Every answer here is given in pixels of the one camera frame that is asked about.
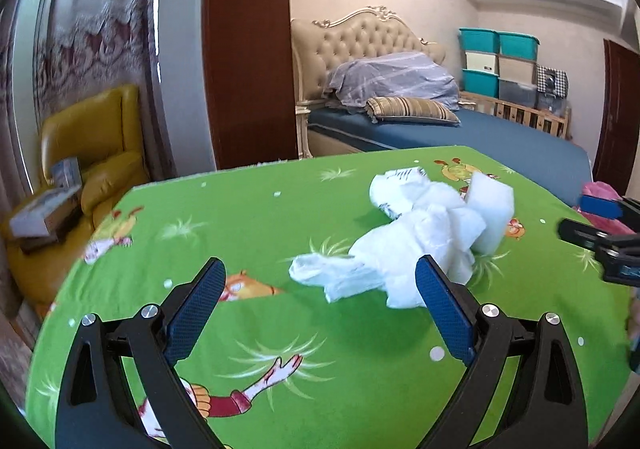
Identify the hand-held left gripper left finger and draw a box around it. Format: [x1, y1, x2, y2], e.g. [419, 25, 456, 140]
[55, 256, 229, 449]

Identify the patterned lace curtain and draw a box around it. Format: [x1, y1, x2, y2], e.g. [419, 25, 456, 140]
[0, 0, 168, 190]

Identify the wooden crib rail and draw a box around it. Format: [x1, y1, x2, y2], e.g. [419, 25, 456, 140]
[459, 90, 574, 140]

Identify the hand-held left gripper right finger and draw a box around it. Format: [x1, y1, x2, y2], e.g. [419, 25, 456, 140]
[414, 254, 589, 449]

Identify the brown wooden door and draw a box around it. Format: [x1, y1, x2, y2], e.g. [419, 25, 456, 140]
[592, 38, 640, 186]

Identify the flat white box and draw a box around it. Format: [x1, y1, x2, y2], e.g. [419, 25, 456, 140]
[9, 186, 84, 238]

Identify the pink plastic bag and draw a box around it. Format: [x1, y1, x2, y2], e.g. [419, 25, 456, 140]
[575, 181, 626, 235]

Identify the bed with blue sheet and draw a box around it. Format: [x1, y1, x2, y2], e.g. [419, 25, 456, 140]
[298, 99, 594, 206]

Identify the black white checkered bag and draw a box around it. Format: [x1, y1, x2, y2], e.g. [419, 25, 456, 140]
[535, 64, 570, 98]

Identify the clear storage box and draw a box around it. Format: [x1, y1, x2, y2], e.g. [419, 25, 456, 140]
[498, 77, 539, 108]

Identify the white plastic bag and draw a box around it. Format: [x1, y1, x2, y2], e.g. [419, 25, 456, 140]
[288, 212, 477, 309]

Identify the grey striped blanket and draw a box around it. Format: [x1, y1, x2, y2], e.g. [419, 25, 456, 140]
[327, 51, 461, 113]

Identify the brown striped pillow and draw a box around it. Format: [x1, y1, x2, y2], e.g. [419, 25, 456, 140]
[364, 96, 462, 126]

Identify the brown flat box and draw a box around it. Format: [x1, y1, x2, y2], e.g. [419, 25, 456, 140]
[19, 212, 97, 256]

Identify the green printed tablecloth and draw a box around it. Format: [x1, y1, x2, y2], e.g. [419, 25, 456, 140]
[25, 144, 634, 449]

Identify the beige tufted headboard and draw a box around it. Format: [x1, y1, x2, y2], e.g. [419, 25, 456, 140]
[290, 4, 447, 111]

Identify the blue white packet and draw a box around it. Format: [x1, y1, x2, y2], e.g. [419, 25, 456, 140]
[49, 158, 84, 190]

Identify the crumpled white tissue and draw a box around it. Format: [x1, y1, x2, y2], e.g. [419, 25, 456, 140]
[412, 182, 489, 252]

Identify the beige storage box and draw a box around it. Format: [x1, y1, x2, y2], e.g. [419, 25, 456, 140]
[498, 54, 539, 80]
[463, 50, 501, 75]

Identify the yellow leather armchair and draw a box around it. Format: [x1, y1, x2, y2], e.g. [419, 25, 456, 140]
[0, 84, 152, 306]

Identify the brown wooden wardrobe panel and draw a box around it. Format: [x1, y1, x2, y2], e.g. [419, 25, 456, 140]
[202, 0, 302, 171]

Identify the small white foam block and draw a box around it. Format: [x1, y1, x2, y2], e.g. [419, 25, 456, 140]
[464, 171, 516, 256]

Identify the teal storage box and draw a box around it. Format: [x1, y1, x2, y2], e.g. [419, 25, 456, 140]
[459, 27, 501, 53]
[460, 68, 501, 98]
[498, 31, 541, 58]

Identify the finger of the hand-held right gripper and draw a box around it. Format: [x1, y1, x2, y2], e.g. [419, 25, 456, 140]
[579, 194, 640, 226]
[556, 218, 640, 286]

